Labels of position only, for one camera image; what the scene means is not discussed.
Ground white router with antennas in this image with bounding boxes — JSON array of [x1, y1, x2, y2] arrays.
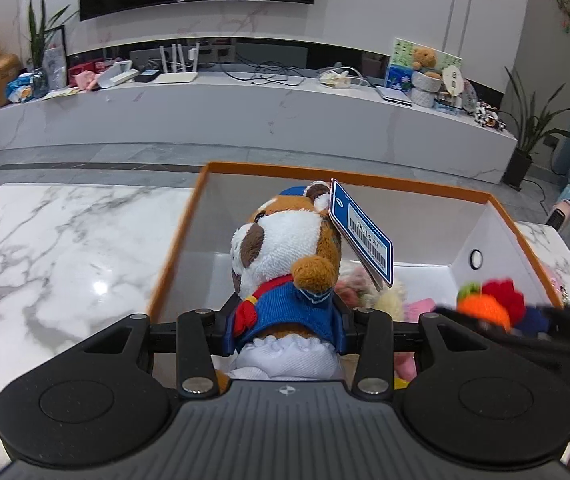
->
[[154, 44, 200, 85]]

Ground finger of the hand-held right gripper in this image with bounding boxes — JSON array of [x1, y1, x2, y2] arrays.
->
[[515, 304, 570, 341], [435, 305, 570, 366]]

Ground pink keychain charm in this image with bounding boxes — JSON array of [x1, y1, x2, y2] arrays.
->
[[547, 265, 570, 306]]

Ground pink plush toy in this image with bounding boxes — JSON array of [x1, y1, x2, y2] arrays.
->
[[392, 297, 438, 378]]

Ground houseplant in black pot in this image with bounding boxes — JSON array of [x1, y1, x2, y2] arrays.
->
[[501, 65, 570, 191]]

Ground blue snack bags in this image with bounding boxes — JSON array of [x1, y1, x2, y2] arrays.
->
[[6, 72, 48, 103]]

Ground black picture frame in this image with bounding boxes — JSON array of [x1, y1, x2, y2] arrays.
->
[[41, 25, 68, 91]]

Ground white storage box orange rim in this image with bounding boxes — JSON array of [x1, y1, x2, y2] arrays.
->
[[147, 161, 566, 396]]

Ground brown white plush toy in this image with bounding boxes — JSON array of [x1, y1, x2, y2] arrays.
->
[[215, 181, 350, 395]]

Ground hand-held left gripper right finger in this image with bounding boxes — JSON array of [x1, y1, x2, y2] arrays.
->
[[332, 294, 486, 397]]

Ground pink floral plush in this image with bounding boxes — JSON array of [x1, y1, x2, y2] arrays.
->
[[337, 265, 380, 307]]

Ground blue hang tag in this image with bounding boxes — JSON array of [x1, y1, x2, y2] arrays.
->
[[329, 178, 396, 291]]

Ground cream fluffy plush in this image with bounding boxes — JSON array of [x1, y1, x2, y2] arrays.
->
[[375, 280, 408, 322]]

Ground white marble TV console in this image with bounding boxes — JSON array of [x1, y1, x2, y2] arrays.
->
[[0, 71, 518, 185]]

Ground silver laptop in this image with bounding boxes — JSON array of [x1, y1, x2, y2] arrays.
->
[[375, 85, 413, 107]]

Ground pink cloth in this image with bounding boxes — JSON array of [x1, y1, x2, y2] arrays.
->
[[75, 71, 103, 92]]

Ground clear plastic bag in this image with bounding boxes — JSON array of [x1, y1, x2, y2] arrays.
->
[[317, 67, 353, 90]]

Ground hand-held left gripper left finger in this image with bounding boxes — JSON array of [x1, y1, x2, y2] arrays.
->
[[81, 294, 240, 397]]

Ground black and white figurines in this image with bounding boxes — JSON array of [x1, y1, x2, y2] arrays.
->
[[472, 101, 508, 132]]

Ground brown teddy bear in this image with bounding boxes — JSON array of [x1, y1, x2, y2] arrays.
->
[[411, 46, 438, 72]]

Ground patterned white pot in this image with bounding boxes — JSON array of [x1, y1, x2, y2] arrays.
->
[[410, 71, 443, 108]]

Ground black cables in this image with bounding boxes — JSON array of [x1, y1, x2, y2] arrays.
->
[[225, 60, 310, 86]]

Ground round white fan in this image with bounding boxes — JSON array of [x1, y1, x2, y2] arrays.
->
[[442, 66, 466, 98]]

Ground green picture board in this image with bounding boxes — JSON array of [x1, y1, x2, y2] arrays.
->
[[384, 37, 463, 93]]

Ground small pink heater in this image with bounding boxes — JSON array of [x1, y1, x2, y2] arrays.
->
[[542, 199, 570, 233]]

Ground orange red knitted toy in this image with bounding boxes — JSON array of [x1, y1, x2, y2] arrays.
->
[[455, 278, 528, 333]]

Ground tall leafy houseplant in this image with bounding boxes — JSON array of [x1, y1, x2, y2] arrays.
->
[[22, 0, 78, 68]]

